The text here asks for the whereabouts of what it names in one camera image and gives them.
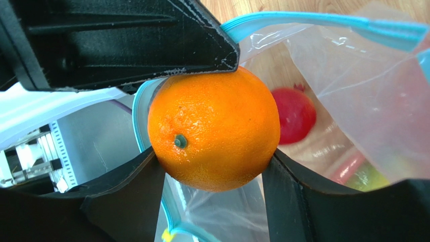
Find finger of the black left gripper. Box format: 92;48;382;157
1;0;240;91

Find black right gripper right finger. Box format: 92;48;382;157
262;151;429;241

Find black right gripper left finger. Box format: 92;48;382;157
1;148;165;241

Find small red fake fruit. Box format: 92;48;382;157
272;84;316;145

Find orange fake fruit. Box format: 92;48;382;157
147;67;280;192

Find clear zip top bag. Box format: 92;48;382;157
132;4;429;241

